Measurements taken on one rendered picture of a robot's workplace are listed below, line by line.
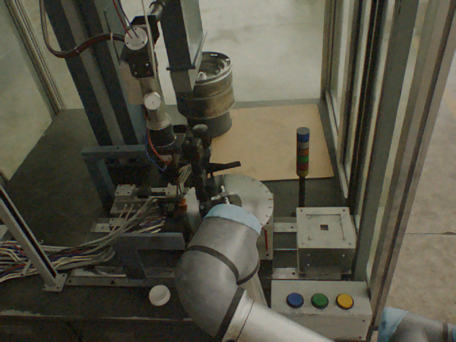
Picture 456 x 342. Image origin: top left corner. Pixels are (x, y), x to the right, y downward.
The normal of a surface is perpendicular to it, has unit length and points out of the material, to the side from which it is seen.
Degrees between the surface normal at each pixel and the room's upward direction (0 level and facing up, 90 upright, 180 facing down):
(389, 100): 90
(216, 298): 25
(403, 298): 0
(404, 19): 90
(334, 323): 90
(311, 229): 0
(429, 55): 90
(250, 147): 0
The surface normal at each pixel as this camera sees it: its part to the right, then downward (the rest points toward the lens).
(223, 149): -0.11, -0.75
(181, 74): -0.09, 0.66
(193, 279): -0.37, -0.35
